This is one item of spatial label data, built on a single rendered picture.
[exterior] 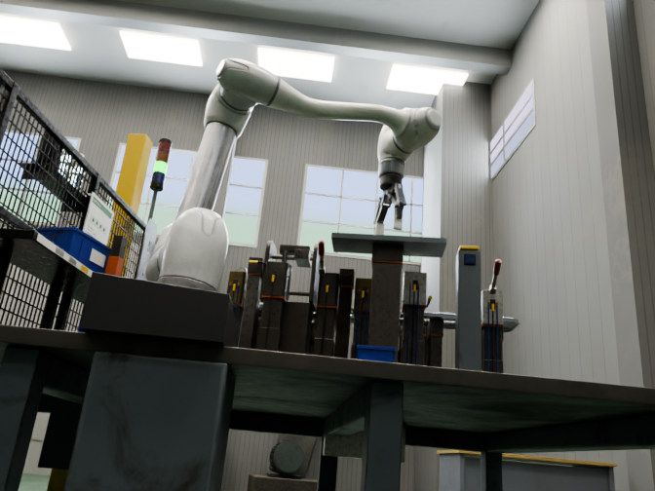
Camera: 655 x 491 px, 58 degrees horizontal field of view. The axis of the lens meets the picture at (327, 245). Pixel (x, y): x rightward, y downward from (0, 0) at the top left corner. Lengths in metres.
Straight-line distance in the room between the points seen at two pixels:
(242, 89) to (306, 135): 8.79
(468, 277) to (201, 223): 0.85
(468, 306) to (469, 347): 0.13
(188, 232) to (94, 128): 9.63
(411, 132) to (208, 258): 0.80
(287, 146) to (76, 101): 3.77
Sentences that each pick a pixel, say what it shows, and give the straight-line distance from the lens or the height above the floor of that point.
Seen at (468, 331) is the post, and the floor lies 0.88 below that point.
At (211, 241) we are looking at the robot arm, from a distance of 1.56.
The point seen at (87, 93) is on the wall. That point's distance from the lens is 11.57.
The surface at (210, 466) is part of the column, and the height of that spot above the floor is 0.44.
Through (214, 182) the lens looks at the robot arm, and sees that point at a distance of 1.88.
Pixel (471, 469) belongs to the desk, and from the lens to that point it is 4.82.
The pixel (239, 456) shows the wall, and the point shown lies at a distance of 9.21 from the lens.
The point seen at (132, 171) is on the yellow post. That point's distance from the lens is 3.18.
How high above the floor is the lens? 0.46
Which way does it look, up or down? 20 degrees up
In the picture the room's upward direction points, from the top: 5 degrees clockwise
